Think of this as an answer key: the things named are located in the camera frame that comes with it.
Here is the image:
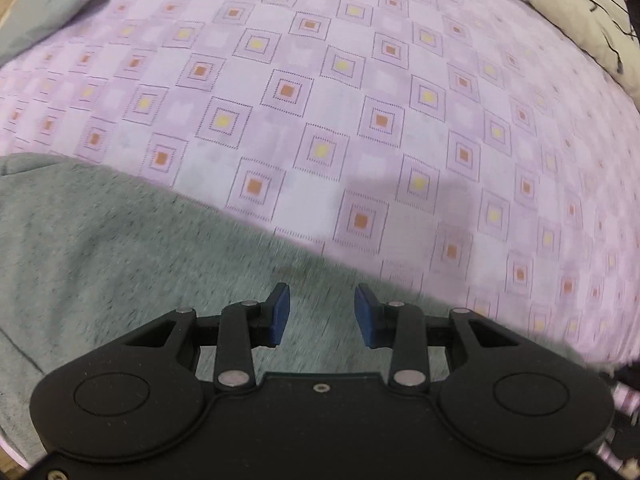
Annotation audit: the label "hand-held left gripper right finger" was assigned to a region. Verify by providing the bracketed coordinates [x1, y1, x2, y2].
[353, 283, 521, 395]

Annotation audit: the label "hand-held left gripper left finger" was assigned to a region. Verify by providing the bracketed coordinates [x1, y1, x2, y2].
[122, 282, 292, 394]

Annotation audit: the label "grey pants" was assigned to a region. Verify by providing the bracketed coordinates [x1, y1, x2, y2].
[0, 152, 453, 466]

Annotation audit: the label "purple patterned bed sheet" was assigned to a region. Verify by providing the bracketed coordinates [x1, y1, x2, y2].
[0, 0, 640, 376]

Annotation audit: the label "grey folded cloth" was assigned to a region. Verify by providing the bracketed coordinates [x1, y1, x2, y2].
[0, 0, 136, 68]

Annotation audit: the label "black cable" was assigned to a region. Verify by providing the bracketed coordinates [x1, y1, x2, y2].
[550, 0, 640, 75]

